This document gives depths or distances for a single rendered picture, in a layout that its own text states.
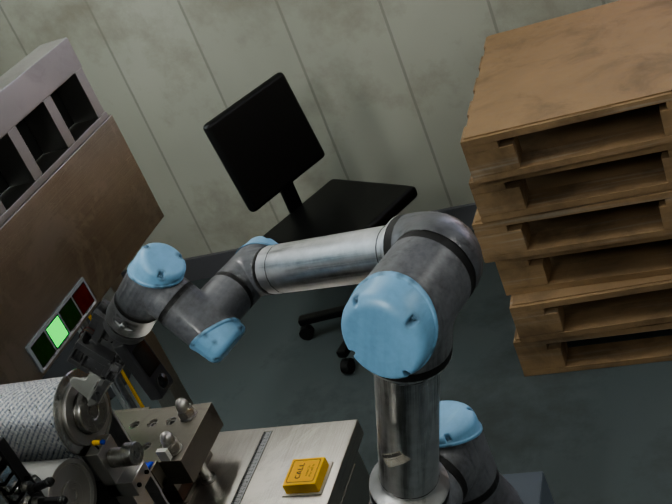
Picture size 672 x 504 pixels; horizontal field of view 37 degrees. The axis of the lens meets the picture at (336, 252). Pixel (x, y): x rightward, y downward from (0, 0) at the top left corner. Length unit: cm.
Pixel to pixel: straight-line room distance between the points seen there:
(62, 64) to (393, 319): 145
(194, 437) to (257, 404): 186
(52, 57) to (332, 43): 184
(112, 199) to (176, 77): 194
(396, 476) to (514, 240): 180
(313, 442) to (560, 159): 128
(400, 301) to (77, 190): 133
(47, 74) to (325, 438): 104
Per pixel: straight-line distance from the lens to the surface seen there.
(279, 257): 146
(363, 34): 399
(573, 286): 321
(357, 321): 117
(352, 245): 136
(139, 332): 154
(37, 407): 174
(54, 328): 221
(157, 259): 146
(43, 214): 225
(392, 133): 415
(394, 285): 115
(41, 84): 235
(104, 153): 246
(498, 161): 293
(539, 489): 173
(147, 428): 204
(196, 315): 145
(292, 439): 203
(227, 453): 209
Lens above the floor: 210
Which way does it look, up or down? 28 degrees down
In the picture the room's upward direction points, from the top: 23 degrees counter-clockwise
